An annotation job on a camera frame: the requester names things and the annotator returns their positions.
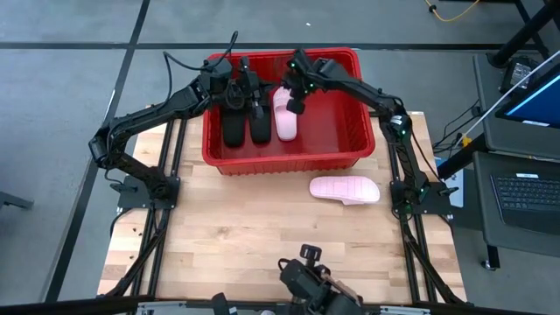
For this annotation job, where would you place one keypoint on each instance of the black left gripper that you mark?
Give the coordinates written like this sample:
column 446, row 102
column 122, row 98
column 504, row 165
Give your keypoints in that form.
column 221, row 92

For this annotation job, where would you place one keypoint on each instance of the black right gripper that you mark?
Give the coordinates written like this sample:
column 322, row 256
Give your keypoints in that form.
column 302, row 85

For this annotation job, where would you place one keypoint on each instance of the pink rubber slide sandal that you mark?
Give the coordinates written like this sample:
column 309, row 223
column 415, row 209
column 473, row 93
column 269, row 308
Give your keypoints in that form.
column 285, row 127
column 341, row 189

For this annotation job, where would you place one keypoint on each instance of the black rubber slide sandal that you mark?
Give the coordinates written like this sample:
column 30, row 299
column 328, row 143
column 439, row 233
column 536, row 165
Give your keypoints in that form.
column 233, row 131
column 261, row 131

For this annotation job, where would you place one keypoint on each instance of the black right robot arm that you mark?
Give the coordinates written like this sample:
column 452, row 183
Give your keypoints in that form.
column 363, row 92

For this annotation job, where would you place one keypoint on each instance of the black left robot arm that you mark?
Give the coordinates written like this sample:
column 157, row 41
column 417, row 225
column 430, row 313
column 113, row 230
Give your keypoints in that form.
column 144, row 116

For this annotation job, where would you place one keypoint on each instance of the red plastic bin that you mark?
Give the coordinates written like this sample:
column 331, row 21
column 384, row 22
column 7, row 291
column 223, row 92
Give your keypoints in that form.
column 332, row 127

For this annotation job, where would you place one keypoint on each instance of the white blue box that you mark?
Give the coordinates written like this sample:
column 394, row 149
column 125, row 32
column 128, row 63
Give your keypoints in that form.
column 455, row 197

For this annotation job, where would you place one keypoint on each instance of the grey equipment cart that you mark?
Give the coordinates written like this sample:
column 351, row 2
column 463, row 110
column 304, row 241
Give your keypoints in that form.
column 485, row 87

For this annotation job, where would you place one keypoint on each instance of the black power adapter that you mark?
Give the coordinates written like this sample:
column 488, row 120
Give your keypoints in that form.
column 518, row 72

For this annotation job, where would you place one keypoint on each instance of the black stand pole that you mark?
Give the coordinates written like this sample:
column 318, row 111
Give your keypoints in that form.
column 520, row 37

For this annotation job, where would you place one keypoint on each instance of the black monitor blue screen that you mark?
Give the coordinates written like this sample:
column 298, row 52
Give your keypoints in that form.
column 538, row 105

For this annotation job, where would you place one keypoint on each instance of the black laptop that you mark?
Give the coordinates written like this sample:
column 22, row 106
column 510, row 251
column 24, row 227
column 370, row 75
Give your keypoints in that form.
column 525, row 197

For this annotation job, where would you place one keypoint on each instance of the black caster wheel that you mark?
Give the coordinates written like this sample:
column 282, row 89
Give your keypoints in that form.
column 490, row 263

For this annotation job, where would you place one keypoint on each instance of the grey stand foot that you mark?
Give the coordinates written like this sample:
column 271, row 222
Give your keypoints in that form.
column 13, row 201

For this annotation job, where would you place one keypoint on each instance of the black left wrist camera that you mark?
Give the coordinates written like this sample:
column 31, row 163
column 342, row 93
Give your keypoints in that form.
column 219, row 69

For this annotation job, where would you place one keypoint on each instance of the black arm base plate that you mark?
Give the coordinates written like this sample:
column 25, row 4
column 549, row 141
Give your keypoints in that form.
column 437, row 205
column 131, row 199

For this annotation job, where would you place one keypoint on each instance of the black diagonal frame brace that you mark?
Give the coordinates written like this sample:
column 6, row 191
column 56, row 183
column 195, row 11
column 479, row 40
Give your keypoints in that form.
column 447, row 284
column 120, row 280

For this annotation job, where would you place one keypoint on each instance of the silver metal bracket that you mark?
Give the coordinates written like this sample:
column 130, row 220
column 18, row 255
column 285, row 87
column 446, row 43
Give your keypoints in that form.
column 404, row 310
column 175, row 310

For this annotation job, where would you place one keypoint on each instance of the black frame beam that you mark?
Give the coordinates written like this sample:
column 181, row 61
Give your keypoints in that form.
column 65, row 306

